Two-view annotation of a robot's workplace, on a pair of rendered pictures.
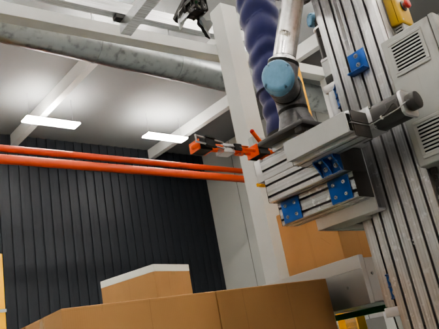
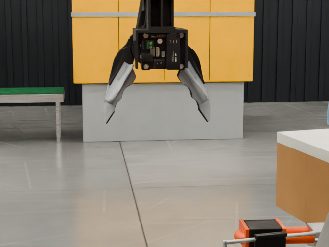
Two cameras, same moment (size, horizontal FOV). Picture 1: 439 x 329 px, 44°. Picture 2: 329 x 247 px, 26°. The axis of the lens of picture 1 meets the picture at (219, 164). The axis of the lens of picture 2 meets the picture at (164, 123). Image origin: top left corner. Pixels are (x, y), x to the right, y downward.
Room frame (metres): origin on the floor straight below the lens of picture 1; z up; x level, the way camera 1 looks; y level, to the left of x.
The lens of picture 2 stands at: (1.09, -0.63, 1.69)
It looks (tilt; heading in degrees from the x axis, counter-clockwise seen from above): 10 degrees down; 37
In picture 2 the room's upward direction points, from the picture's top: straight up
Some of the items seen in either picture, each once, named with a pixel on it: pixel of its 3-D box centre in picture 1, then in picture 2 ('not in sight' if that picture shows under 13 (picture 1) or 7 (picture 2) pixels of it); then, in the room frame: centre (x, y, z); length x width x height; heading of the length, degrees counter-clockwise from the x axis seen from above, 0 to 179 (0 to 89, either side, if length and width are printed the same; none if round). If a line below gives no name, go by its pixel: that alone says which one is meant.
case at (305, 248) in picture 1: (350, 240); not in sight; (2.90, -0.60, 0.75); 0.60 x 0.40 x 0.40; 127
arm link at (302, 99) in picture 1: (288, 94); not in sight; (1.93, -0.31, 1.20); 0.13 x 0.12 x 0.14; 163
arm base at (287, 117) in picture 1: (295, 121); not in sight; (1.94, -0.32, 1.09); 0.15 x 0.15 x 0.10
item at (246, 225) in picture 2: (201, 147); (262, 234); (2.35, 0.07, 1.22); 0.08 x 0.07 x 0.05; 131
